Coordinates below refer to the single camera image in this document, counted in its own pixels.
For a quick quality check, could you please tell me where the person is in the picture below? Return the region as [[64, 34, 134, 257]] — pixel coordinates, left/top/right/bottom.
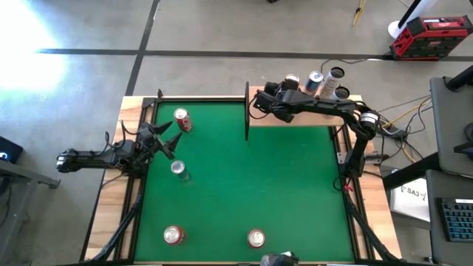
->
[[260, 251, 300, 266]]

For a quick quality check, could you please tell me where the black computer with blue light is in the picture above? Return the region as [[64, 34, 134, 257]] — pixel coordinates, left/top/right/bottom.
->
[[0, 135, 24, 165]]

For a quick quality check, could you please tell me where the white paper sign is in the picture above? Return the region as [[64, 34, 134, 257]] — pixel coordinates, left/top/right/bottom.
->
[[389, 177, 432, 222]]

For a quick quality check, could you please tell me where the grey desk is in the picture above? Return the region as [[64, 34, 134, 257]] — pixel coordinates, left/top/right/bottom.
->
[[429, 75, 473, 178], [424, 169, 473, 266]]

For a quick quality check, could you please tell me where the yellow floor cable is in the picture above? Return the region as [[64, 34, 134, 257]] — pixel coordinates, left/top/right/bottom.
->
[[382, 96, 433, 163]]

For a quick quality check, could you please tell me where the blue silver Red Bull can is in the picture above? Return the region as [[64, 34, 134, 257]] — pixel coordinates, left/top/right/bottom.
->
[[303, 70, 324, 96], [170, 160, 191, 183]]

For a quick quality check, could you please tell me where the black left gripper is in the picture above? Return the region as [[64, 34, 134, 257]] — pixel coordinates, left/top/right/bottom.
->
[[135, 120, 183, 163]]

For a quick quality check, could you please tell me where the white black tower fan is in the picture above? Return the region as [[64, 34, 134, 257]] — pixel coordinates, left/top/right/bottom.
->
[[387, 0, 439, 40]]

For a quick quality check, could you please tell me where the grey metal stand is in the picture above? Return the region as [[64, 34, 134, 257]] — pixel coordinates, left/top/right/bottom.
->
[[0, 158, 62, 266]]

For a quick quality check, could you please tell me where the black backlit keyboard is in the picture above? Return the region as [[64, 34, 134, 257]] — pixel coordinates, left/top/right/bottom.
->
[[437, 197, 473, 243]]

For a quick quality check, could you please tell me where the black power strip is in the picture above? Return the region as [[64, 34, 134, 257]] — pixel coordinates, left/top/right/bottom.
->
[[380, 123, 409, 140]]

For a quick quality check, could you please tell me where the red Fanta strawberry can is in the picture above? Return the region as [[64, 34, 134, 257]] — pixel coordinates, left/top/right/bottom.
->
[[247, 228, 267, 249]]

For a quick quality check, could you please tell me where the red soda can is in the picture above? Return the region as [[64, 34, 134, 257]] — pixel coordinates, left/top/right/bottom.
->
[[163, 225, 187, 246]]

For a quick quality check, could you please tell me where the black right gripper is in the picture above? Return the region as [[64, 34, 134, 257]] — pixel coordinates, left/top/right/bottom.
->
[[254, 81, 303, 123]]

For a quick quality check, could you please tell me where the tall white Celsius can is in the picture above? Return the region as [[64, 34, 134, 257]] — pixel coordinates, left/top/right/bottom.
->
[[330, 86, 350, 103], [318, 66, 346, 100]]

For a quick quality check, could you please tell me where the green table mat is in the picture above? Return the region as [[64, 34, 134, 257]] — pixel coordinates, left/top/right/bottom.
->
[[133, 100, 355, 263]]

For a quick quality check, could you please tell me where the yellow hanging cable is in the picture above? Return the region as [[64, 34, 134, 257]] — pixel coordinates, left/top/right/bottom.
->
[[351, 0, 367, 29]]

